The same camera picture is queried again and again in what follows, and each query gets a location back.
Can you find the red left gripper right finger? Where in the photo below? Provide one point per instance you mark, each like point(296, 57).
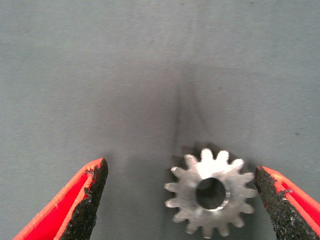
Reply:
point(287, 207)

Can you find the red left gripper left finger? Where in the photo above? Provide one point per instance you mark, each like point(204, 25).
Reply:
point(70, 210)

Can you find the small steel spur gear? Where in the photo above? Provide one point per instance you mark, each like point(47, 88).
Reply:
point(185, 180)

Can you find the dark grey table cloth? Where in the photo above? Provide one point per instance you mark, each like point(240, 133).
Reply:
point(75, 75)

